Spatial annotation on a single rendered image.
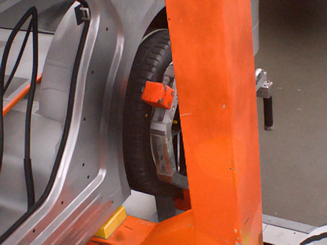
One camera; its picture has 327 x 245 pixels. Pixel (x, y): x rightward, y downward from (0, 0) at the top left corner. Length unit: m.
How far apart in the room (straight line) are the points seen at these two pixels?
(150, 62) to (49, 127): 0.42
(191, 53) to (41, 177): 0.77
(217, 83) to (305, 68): 3.07
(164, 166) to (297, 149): 1.55
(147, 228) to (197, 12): 0.96
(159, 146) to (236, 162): 0.64
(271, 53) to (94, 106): 2.99
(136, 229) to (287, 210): 1.25
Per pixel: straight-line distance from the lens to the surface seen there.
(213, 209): 1.87
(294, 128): 3.98
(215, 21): 1.53
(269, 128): 2.57
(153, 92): 2.19
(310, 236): 1.36
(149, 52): 2.34
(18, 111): 2.40
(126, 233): 2.26
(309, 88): 4.41
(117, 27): 2.10
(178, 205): 2.75
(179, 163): 2.62
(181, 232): 2.03
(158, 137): 2.30
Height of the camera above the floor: 2.14
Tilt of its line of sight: 31 degrees down
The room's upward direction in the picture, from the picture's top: 8 degrees counter-clockwise
